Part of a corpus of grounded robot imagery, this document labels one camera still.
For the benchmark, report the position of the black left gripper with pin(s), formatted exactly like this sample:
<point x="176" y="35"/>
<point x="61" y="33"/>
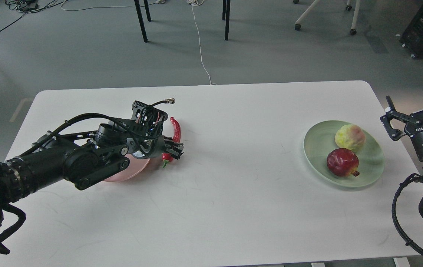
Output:
<point x="153" y="147"/>

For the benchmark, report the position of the red chili pepper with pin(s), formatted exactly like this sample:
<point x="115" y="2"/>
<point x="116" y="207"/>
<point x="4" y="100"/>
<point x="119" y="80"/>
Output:
<point x="176" y="129"/>

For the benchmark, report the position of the green yellow apple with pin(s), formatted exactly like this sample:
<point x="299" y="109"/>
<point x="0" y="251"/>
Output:
<point x="350" y="137"/>

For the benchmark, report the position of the red pomegranate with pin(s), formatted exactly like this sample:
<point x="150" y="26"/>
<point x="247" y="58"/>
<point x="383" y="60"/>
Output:
<point x="343" y="162"/>

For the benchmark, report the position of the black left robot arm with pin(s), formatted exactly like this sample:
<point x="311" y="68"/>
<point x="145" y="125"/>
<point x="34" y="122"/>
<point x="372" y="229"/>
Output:
<point x="84" y="150"/>

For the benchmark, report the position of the pink plate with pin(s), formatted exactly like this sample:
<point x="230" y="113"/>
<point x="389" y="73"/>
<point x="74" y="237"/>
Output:
<point x="129" y="170"/>

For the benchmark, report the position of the green plate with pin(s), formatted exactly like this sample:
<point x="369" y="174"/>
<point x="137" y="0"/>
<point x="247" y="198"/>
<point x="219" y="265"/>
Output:
<point x="319" y="142"/>

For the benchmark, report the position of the black table leg left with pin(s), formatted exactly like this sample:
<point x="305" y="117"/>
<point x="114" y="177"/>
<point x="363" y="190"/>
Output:
<point x="140" y="17"/>

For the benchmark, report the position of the black table leg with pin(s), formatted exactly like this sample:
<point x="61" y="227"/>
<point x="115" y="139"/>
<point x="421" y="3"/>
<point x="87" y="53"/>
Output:
<point x="226" y="8"/>
<point x="140" y="17"/>

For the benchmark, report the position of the white chair base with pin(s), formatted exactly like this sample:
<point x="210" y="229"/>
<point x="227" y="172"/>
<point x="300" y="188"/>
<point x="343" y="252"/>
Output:
<point x="315" y="15"/>

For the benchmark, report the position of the black table leg right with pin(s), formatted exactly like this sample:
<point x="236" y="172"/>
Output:
<point x="226" y="8"/>

